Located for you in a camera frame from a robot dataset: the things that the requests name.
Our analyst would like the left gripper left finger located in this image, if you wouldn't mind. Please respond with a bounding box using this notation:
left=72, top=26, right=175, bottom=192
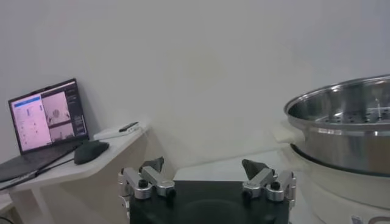
left=118, top=156, right=177, bottom=200

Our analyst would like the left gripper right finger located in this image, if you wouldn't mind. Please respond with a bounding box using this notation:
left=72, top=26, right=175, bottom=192
left=241, top=159, right=297, bottom=202

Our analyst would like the perforated stainless steamer basket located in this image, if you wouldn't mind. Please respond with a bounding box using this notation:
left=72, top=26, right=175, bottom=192
left=283, top=74, right=390, bottom=177

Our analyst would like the white side desk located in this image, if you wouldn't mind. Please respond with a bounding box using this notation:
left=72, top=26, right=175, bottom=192
left=0, top=123, right=150, bottom=224

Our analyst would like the small black white device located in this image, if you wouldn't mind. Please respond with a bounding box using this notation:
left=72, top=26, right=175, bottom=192
left=118, top=121, right=140, bottom=133

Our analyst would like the black computer mouse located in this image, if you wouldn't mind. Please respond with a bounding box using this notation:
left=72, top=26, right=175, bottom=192
left=73, top=140, right=110, bottom=165

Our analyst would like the cream electric cooking pot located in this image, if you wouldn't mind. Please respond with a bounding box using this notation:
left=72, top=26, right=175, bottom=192
left=272, top=121, right=390, bottom=224

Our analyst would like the black laptop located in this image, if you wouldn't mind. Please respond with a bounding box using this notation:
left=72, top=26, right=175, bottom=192
left=0, top=78, right=90, bottom=191

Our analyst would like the black laptop cable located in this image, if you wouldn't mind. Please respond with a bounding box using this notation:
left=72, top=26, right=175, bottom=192
left=0, top=156, right=77, bottom=191

